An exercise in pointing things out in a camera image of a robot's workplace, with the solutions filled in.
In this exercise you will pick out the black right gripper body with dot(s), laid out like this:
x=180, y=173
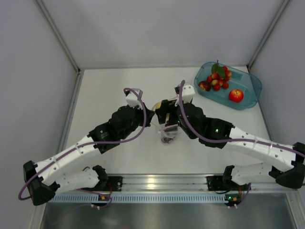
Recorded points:
x=169, y=108

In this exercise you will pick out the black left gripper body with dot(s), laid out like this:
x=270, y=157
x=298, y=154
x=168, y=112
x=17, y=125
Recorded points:
x=138, y=117

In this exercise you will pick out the yellow fake banana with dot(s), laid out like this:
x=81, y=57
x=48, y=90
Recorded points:
x=157, y=105

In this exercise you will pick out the clear zip top bag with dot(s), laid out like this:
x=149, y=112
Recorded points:
x=165, y=130

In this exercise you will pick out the fake purple grape bunch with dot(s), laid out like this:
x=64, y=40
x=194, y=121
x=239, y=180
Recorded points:
x=168, y=139

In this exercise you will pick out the dark red fake peach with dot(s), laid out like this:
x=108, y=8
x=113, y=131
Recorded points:
x=204, y=85

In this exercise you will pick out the red yellow fake cherry bunch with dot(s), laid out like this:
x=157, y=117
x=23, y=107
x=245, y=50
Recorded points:
x=219, y=76

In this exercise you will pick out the red fake apple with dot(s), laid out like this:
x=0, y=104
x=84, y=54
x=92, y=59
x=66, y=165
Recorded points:
x=236, y=96

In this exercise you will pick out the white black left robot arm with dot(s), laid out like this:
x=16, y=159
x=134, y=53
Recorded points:
x=47, y=178

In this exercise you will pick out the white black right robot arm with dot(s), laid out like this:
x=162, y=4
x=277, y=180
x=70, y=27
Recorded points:
x=282, y=164

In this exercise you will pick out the teal transparent plastic bin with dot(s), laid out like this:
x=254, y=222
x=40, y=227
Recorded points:
x=249, y=84

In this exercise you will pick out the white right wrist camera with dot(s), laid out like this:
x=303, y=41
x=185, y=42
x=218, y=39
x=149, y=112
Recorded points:
x=188, y=93

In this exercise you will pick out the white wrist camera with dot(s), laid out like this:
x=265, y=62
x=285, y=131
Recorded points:
x=188, y=93
x=132, y=99

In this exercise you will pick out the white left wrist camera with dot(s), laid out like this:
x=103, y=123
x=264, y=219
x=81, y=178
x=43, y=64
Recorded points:
x=132, y=99

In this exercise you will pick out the aluminium mounting rail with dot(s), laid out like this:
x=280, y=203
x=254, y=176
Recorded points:
x=166, y=182

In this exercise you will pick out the light blue cable duct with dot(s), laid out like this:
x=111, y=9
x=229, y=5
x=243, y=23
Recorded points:
x=140, y=198

